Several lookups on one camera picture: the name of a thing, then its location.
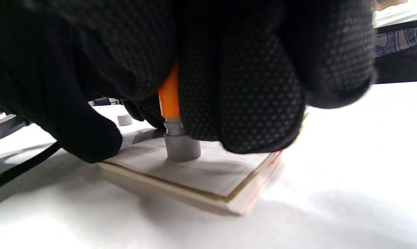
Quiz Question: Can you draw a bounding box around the person's left hand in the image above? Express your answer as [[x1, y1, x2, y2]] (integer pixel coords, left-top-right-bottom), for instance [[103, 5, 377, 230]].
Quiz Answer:
[[121, 98, 166, 131]]

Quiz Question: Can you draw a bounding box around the person's right hand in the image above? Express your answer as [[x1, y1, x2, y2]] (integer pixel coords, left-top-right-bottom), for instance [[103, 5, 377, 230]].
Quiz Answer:
[[0, 0, 377, 164]]

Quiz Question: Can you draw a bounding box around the small grey stamp cap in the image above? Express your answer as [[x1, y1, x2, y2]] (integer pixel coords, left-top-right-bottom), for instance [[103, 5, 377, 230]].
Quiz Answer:
[[117, 113, 133, 127]]

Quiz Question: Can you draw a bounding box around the orange grey flower pattern stamp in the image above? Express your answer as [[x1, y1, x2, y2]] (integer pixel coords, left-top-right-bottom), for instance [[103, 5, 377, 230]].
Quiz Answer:
[[158, 59, 202, 162]]

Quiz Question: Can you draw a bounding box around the beige spiral notebook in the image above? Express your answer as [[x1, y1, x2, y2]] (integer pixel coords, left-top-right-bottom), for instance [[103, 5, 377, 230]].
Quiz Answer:
[[98, 111, 309, 216]]

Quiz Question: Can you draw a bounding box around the black mesh office chair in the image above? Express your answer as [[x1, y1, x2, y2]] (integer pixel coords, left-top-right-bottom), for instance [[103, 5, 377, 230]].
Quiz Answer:
[[373, 19, 417, 84]]

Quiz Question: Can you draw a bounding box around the black braided glove cable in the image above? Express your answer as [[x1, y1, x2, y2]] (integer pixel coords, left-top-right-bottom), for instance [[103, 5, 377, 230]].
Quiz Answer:
[[0, 141, 62, 195]]

